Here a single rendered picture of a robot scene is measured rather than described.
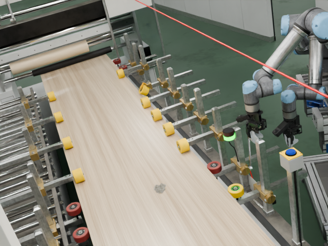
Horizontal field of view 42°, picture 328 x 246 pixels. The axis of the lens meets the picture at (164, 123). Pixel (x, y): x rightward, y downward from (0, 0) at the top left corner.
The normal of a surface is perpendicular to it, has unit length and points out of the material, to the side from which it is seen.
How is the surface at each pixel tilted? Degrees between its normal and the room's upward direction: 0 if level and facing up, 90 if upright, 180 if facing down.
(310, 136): 0
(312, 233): 0
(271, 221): 0
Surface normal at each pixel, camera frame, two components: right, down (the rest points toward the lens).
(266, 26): -0.88, 0.37
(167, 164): -0.21, -0.86
